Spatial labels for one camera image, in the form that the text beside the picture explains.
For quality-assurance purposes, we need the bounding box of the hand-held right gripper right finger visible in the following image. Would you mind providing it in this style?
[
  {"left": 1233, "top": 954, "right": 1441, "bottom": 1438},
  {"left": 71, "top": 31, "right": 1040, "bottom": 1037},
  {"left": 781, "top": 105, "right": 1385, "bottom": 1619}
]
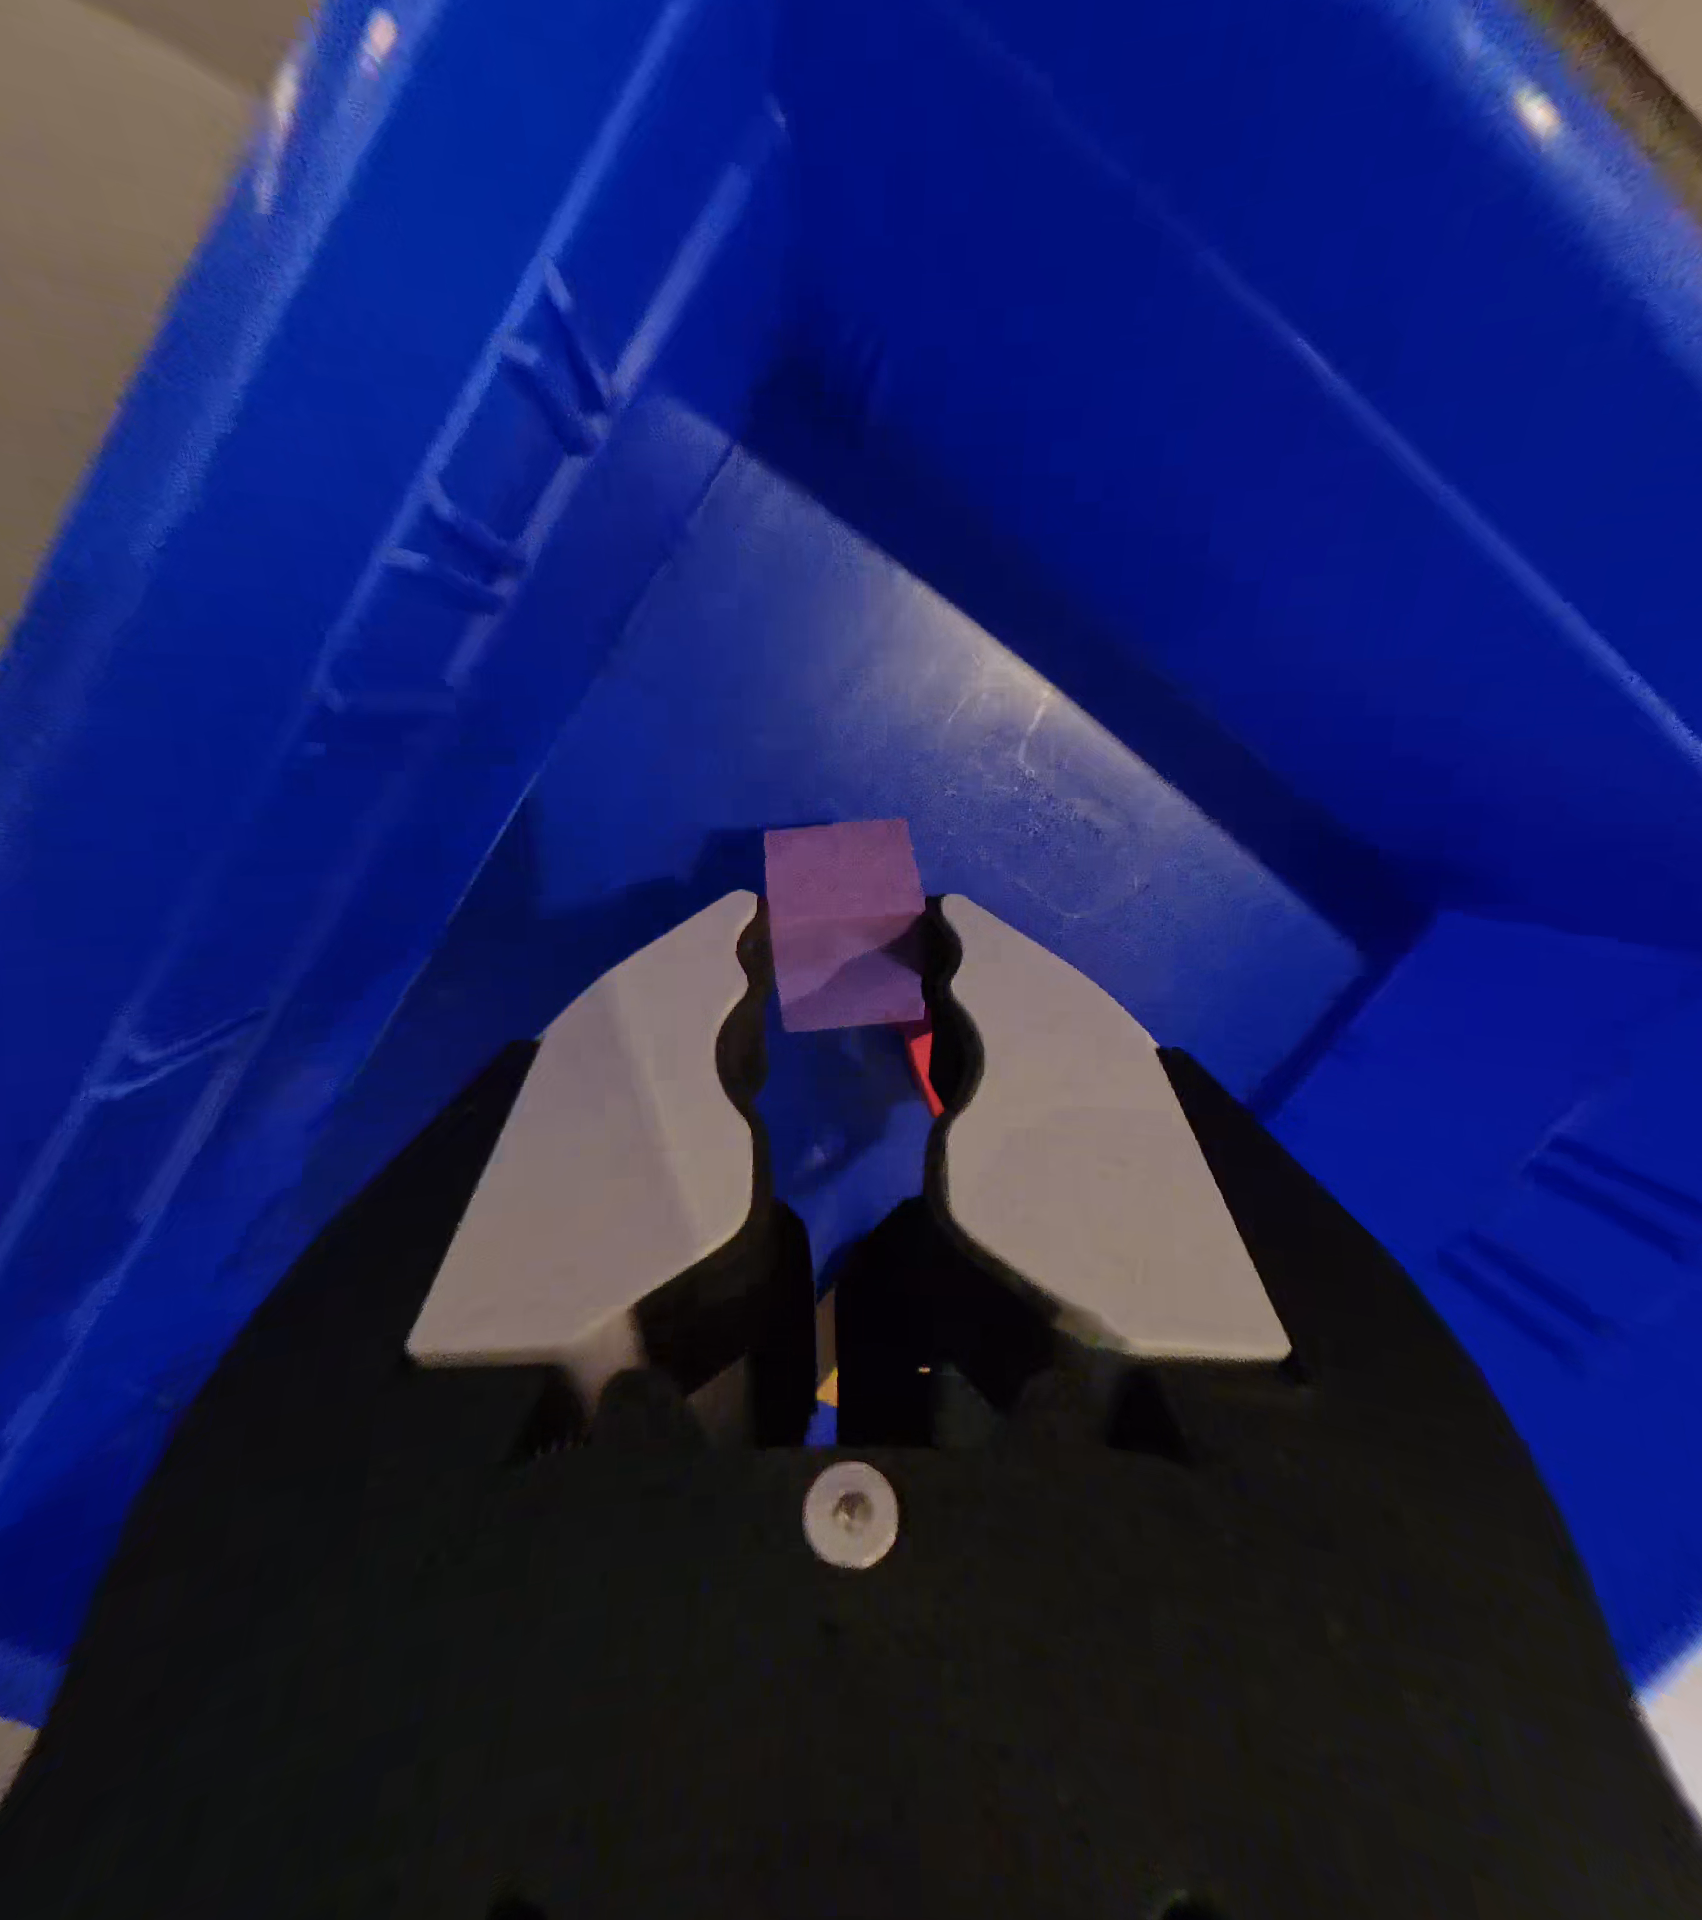
[{"left": 923, "top": 891, "right": 1292, "bottom": 1364}]

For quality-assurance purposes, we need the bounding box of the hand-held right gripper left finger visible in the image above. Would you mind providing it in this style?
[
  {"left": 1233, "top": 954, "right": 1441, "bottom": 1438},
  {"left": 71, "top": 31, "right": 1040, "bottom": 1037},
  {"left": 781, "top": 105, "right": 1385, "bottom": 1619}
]
[{"left": 405, "top": 891, "right": 781, "bottom": 1364}]

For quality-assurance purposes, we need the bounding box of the purple wooden cube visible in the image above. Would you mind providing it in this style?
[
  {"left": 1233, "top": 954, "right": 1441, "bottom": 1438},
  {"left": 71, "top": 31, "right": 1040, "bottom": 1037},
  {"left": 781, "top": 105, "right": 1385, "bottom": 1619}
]
[{"left": 763, "top": 817, "right": 929, "bottom": 1037}]

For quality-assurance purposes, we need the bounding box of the blue plastic bin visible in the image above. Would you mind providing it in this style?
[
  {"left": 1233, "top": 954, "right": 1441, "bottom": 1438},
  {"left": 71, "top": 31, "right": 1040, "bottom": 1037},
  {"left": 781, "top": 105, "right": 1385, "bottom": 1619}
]
[{"left": 0, "top": 0, "right": 1702, "bottom": 1726}]

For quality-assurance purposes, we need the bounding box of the grey desk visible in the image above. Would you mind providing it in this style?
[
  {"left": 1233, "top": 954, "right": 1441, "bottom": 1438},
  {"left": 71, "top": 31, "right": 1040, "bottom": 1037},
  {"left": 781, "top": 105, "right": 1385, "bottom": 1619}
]
[{"left": 0, "top": 0, "right": 1702, "bottom": 1920}]

